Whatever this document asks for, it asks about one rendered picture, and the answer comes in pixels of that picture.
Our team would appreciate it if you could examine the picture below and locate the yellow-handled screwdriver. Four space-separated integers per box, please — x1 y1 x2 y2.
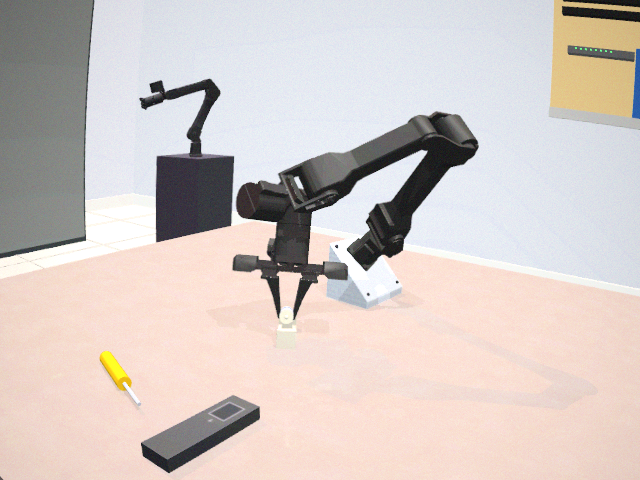
99 351 141 406

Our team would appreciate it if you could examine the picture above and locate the white cylinder with blue band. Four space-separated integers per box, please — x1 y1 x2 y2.
280 306 293 324

